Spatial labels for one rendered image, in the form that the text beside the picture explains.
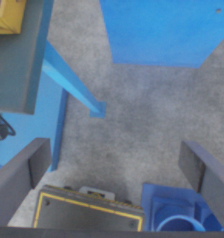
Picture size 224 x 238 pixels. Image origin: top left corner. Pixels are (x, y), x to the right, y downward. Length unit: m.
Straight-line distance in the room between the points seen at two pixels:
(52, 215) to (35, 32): 1.07
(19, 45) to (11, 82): 0.09
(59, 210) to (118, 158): 0.56
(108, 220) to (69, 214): 0.24
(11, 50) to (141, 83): 1.16
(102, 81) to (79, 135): 0.50
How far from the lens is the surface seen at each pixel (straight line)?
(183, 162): 0.17
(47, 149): 0.16
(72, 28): 1.85
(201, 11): 1.07
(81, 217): 1.23
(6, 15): 0.49
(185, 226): 1.43
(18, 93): 0.45
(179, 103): 1.50
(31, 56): 0.47
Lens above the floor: 1.41
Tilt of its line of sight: 80 degrees down
